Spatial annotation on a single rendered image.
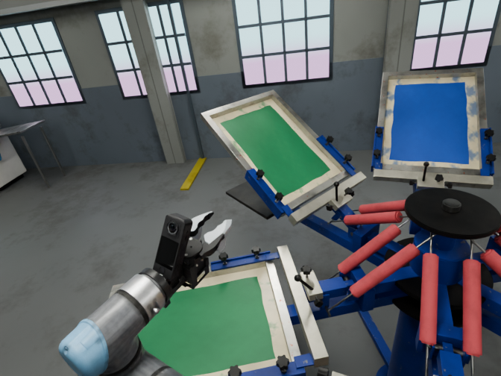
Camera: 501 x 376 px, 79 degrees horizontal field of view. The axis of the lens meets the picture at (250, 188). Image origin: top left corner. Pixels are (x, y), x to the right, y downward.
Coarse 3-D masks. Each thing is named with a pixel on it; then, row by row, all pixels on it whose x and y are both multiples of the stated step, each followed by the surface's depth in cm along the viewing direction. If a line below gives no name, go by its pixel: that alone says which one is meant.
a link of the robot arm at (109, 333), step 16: (112, 304) 47; (128, 304) 48; (96, 320) 45; (112, 320) 46; (128, 320) 47; (144, 320) 49; (80, 336) 43; (96, 336) 43; (112, 336) 45; (128, 336) 47; (64, 352) 42; (80, 352) 42; (96, 352) 43; (112, 352) 44; (128, 352) 47; (80, 368) 42; (96, 368) 43; (112, 368) 46
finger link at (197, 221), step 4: (212, 212) 69; (196, 216) 66; (200, 216) 66; (204, 216) 66; (208, 216) 68; (192, 220) 65; (196, 220) 65; (200, 220) 65; (204, 220) 67; (192, 224) 64; (196, 224) 64; (200, 224) 65; (192, 228) 63; (196, 228) 63; (200, 228) 68; (192, 232) 63; (196, 232) 64; (200, 232) 68; (192, 236) 65; (196, 236) 67; (200, 236) 69
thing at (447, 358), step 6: (438, 354) 99; (444, 354) 97; (450, 354) 97; (456, 354) 97; (438, 360) 98; (444, 360) 96; (450, 360) 96; (456, 360) 95; (438, 366) 97; (444, 366) 94; (450, 366) 94; (456, 366) 94; (462, 366) 94; (438, 372) 97; (444, 372) 93; (450, 372) 93; (456, 372) 92; (462, 372) 92
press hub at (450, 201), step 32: (416, 192) 127; (448, 192) 124; (416, 224) 113; (448, 224) 108; (480, 224) 106; (448, 256) 118; (416, 288) 123; (448, 288) 121; (416, 320) 138; (416, 352) 148
